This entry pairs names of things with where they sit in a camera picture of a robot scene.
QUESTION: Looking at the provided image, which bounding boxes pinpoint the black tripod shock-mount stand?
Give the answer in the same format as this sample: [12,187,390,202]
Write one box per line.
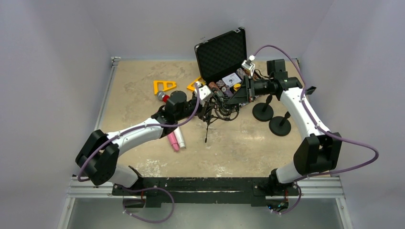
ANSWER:
[197,97,240,143]

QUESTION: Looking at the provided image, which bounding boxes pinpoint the black clip stand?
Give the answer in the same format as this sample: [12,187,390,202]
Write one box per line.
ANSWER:
[269,112,291,136]
[252,95,274,122]

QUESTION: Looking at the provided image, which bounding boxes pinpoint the red glitter microphone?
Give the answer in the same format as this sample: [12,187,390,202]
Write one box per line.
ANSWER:
[156,91,170,103]

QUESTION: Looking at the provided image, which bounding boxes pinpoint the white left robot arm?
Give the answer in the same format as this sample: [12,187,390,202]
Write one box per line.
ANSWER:
[75,87,213,188]

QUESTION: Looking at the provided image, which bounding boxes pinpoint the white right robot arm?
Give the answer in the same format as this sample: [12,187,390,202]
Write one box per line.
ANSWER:
[227,59,342,195]

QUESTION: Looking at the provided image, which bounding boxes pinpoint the yellow dealer button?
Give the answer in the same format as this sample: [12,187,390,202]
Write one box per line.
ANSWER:
[233,83,241,92]

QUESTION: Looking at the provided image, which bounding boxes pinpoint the white playing card box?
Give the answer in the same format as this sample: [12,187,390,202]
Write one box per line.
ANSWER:
[222,73,242,87]

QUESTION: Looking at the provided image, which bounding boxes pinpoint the yellow triangle block right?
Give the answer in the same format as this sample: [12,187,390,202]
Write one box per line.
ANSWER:
[186,77,205,92]

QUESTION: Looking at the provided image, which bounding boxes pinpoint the yellow triangle block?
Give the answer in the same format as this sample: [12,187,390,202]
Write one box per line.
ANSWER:
[186,77,205,92]
[153,80,177,95]

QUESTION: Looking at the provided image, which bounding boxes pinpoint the black poker chip case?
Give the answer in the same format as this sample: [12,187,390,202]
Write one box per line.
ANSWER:
[194,27,250,98]

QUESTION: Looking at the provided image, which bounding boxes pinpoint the white toy microphone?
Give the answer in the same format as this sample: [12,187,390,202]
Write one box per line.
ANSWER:
[174,127,186,149]

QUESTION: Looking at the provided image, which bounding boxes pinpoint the pink toy microphone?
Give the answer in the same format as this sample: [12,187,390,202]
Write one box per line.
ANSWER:
[167,132,180,152]

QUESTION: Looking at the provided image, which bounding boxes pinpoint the yellow triangle block left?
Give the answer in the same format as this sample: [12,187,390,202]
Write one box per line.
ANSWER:
[153,80,177,95]

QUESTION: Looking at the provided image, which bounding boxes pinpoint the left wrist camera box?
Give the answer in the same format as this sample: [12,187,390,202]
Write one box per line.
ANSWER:
[194,81,213,103]

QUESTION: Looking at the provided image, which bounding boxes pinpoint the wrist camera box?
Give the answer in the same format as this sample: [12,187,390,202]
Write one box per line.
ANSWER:
[194,81,213,103]
[241,55,256,78]

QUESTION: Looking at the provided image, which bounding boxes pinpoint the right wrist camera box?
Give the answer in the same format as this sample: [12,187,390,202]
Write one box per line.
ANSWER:
[241,55,256,78]

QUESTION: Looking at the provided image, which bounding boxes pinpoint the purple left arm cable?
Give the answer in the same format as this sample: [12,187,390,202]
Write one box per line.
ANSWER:
[76,83,201,183]

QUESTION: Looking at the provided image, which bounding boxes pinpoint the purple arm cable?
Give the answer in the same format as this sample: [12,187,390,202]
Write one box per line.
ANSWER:
[252,44,380,182]
[76,83,201,183]

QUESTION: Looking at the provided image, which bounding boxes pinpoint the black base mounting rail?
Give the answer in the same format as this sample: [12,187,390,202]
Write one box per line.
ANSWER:
[112,177,299,208]

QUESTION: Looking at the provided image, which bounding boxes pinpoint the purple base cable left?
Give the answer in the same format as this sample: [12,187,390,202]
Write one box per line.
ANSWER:
[122,187,175,224]

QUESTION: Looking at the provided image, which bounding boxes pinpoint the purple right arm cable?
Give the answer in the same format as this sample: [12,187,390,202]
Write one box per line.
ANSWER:
[252,44,380,182]

